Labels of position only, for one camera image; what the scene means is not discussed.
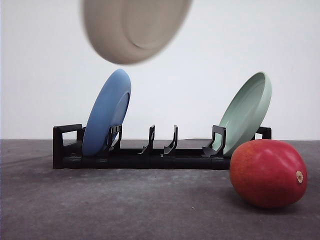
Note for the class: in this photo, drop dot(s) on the white plate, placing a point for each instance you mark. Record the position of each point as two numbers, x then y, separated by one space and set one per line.
133 32

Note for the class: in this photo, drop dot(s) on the blue plate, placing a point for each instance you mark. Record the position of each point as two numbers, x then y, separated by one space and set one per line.
108 110

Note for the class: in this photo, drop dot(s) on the mint green plate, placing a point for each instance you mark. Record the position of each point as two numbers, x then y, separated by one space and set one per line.
245 113

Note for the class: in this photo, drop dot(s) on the black plastic dish rack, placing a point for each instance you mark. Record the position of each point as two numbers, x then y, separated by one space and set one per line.
69 154

